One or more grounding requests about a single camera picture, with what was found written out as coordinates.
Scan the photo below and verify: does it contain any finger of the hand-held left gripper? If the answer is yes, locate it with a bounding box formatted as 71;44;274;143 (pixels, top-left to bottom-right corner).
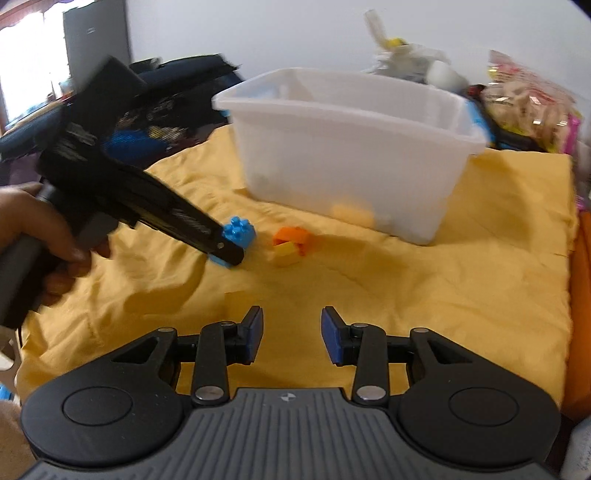
139;172;245;266

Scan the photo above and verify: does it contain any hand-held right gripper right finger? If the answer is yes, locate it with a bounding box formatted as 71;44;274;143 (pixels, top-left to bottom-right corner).
322;305;472;407

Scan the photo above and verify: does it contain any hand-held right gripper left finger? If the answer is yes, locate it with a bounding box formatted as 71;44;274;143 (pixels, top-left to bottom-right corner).
111;305;265;407

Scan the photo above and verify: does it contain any light blue studded block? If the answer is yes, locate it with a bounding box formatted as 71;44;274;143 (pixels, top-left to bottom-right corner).
210;216;257;268

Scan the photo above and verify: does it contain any white plastic storage bin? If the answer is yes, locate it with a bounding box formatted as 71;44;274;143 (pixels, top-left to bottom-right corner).
211;67;490;246

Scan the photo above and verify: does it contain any person's left hand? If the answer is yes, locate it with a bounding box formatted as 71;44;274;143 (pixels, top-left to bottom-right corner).
0;182;112;305

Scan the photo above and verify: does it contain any small yellow block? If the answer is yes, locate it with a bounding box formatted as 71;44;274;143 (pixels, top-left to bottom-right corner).
274;241;301;267

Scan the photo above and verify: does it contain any yellow blanket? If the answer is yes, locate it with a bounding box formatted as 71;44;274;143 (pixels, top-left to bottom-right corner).
16;124;580;407

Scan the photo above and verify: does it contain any orange hollow block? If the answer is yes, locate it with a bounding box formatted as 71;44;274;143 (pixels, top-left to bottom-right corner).
272;226;312;257

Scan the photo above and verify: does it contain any dark mesh playpen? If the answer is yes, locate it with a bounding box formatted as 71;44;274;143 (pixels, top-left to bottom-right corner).
0;54;245;162

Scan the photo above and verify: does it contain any bright window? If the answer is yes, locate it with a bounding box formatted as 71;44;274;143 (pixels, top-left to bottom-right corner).
0;9;65;121

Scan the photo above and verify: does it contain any dark tall cabinet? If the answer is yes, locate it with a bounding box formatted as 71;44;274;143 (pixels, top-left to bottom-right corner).
62;0;132;88

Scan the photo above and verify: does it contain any white plastic stool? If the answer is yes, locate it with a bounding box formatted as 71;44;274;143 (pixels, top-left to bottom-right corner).
0;337;21;402

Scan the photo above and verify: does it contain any orange box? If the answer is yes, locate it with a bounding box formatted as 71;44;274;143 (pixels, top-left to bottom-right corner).
561;226;591;421

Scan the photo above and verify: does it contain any brown plush toy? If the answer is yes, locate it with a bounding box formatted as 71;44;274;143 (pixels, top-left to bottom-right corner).
0;401;28;462

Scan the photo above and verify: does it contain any white plastic bag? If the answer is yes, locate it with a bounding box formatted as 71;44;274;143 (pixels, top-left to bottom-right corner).
362;9;451;84

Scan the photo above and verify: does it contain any wet wipes pack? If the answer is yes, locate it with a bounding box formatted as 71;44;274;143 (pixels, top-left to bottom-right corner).
558;422;591;480

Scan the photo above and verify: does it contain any white egg shaped object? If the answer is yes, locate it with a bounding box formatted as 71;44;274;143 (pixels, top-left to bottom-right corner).
427;62;469;90

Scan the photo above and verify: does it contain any snack bag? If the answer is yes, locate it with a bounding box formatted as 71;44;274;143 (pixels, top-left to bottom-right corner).
480;50;580;153

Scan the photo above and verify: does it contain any pink plastic item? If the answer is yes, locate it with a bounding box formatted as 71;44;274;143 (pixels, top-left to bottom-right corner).
563;113;583;155

